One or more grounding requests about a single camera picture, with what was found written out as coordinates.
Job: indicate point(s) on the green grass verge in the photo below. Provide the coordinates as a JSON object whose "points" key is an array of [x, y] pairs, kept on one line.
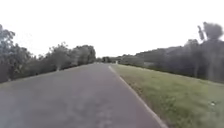
{"points": [[180, 96]]}

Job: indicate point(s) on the row of trees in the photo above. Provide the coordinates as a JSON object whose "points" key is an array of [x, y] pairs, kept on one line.
{"points": [[40, 61], [186, 61]]}

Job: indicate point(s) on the grey asphalt path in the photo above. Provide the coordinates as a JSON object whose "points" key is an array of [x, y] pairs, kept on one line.
{"points": [[76, 100]]}

